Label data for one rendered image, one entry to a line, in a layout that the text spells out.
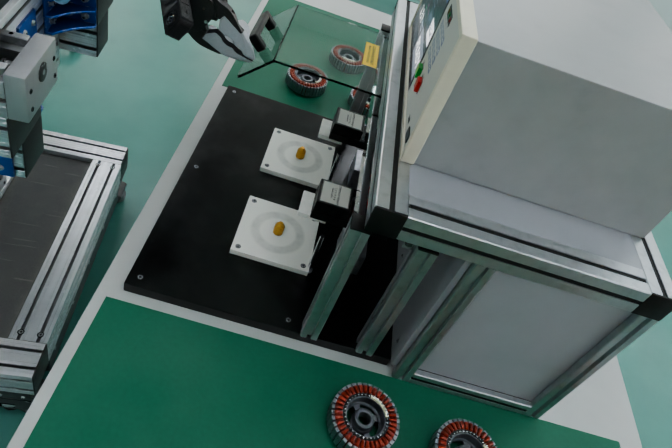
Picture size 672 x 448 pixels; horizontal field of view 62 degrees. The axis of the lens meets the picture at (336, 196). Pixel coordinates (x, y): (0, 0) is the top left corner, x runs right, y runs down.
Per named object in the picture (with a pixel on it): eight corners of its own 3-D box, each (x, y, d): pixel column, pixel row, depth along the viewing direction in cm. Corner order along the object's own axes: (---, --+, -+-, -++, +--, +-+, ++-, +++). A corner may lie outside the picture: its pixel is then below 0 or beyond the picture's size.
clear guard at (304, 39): (236, 77, 102) (242, 49, 98) (266, 21, 119) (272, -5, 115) (404, 133, 105) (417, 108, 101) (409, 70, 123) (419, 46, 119)
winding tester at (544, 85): (399, 161, 80) (462, 33, 66) (408, 27, 112) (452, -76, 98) (643, 240, 83) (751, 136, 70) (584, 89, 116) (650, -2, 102)
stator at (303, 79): (279, 87, 149) (282, 75, 147) (292, 68, 157) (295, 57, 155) (318, 103, 149) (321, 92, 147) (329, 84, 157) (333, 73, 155)
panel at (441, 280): (389, 364, 96) (467, 256, 76) (404, 140, 145) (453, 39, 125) (396, 366, 96) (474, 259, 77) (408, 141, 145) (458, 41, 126)
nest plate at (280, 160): (259, 171, 121) (260, 166, 120) (273, 131, 132) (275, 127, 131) (325, 191, 122) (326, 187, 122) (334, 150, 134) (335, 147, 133)
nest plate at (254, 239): (229, 253, 103) (230, 248, 102) (248, 199, 114) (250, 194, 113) (306, 276, 104) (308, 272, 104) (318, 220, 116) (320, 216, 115)
